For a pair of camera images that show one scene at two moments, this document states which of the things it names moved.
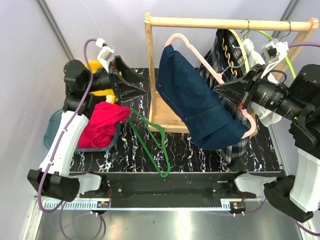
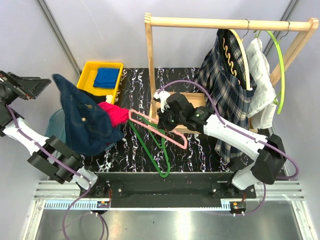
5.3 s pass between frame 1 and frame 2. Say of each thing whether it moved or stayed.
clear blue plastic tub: stayed
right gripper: moved
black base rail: stayed
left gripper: moved
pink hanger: moved
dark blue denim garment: moved
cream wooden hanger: stayed
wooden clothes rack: stayed
